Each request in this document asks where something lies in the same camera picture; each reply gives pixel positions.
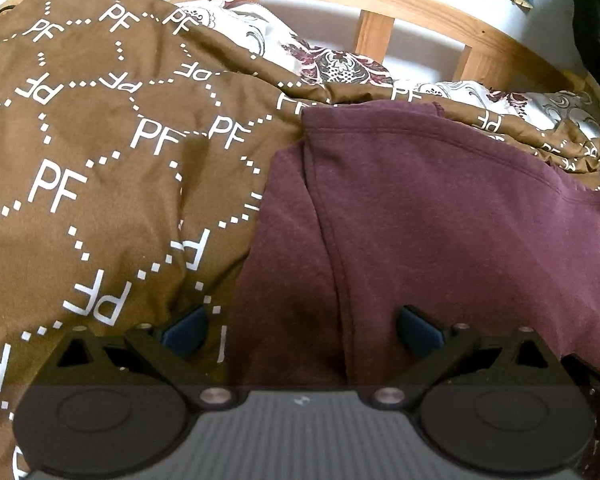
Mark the maroon long-sleeve top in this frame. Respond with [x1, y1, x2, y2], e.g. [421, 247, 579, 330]
[226, 101, 600, 387]

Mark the brown PF patterned duvet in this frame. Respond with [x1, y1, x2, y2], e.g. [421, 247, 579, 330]
[0, 0, 600, 479]

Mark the white floral pillow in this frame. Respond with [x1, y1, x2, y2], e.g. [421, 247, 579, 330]
[180, 0, 600, 139]

